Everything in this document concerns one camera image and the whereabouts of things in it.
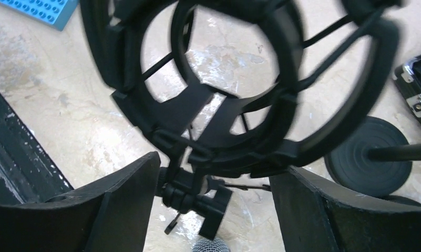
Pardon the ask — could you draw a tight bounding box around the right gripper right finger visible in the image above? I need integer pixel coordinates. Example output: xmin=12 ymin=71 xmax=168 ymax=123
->
xmin=269 ymin=167 xmax=421 ymax=251

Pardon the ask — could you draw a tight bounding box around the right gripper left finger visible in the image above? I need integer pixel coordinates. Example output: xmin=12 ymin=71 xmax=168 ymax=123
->
xmin=0 ymin=152 xmax=160 ymax=251

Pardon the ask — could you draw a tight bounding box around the orange mic round stand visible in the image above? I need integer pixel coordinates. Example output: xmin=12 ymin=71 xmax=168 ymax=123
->
xmin=324 ymin=117 xmax=421 ymax=198

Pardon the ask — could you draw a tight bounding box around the black silver microphone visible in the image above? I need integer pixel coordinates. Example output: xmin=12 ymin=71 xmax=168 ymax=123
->
xmin=191 ymin=237 xmax=231 ymax=252

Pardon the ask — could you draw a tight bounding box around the black tripod stand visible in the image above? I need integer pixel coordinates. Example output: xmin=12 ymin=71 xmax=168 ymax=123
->
xmin=80 ymin=1 xmax=403 ymax=239

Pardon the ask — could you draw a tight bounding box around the white mic clamp stand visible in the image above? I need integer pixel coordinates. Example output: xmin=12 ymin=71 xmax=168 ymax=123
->
xmin=381 ymin=195 xmax=421 ymax=207

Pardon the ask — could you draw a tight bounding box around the black poker chip case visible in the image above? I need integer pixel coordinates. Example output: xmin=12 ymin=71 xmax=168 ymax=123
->
xmin=392 ymin=54 xmax=421 ymax=125

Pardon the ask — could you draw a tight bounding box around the blue lego baseplate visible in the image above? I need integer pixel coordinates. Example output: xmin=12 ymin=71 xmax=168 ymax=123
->
xmin=0 ymin=0 xmax=79 ymax=31

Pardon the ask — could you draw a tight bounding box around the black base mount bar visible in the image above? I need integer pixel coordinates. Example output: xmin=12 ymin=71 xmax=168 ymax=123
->
xmin=0 ymin=94 xmax=73 ymax=205

